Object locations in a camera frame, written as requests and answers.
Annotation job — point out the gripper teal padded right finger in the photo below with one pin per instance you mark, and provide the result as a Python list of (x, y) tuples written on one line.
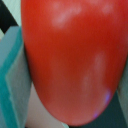
[(121, 111)]

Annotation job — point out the gripper teal padded left finger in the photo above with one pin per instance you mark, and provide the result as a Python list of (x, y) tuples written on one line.
[(15, 81)]

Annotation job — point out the red toy tomato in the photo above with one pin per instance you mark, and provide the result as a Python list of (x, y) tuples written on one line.
[(76, 51)]

